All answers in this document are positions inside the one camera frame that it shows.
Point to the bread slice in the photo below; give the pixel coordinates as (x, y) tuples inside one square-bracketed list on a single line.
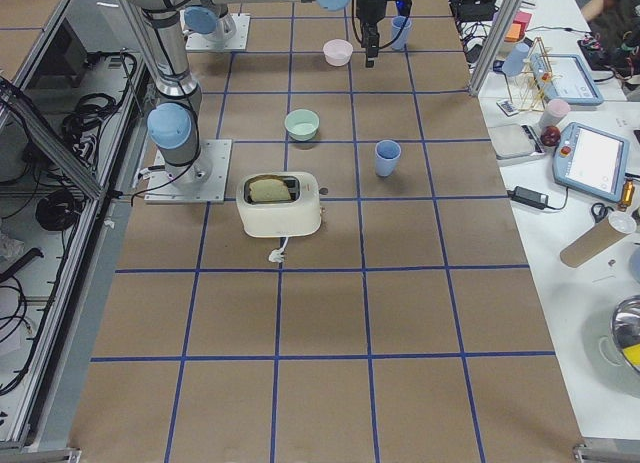
[(268, 189)]

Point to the blue cup on rack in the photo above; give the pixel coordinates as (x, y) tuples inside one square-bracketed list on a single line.
[(515, 60)]

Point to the black power adapter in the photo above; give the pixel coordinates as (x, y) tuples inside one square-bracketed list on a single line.
[(528, 197)]

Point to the teach pendant far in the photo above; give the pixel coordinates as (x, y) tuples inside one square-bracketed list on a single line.
[(566, 77)]

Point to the orange sticky notes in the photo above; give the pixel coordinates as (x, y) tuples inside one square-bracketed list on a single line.
[(518, 27)]

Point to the green bowl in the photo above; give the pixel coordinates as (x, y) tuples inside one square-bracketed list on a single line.
[(302, 124)]

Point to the metal bowl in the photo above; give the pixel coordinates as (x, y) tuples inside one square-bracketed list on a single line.
[(620, 346)]

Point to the pink cup on side table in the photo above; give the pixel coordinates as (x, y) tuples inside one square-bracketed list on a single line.
[(555, 111)]

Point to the brass cylinder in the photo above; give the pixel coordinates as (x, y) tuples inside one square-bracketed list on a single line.
[(626, 194)]

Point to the wooden cup rack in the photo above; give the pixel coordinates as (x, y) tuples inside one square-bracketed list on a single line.
[(533, 88)]

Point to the kitchen scale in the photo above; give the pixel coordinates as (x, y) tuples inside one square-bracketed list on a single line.
[(515, 143)]

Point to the pink bowl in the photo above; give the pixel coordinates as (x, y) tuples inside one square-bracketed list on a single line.
[(337, 52)]

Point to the teach pendant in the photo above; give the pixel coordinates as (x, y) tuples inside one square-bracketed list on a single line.
[(566, 77), (591, 161)]

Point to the blue cup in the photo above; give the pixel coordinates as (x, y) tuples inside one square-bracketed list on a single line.
[(515, 60), (400, 31), (387, 155)]

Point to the red apple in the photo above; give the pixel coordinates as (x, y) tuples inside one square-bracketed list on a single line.
[(550, 136)]

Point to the cardboard tube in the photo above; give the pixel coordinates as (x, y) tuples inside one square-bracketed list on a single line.
[(616, 226)]

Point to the cream white toaster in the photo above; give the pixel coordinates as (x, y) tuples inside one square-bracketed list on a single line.
[(301, 216)]

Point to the teach pendant near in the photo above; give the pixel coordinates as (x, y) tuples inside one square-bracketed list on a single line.
[(591, 161)]

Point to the aluminium frame post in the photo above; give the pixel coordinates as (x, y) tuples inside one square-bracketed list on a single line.
[(506, 13)]

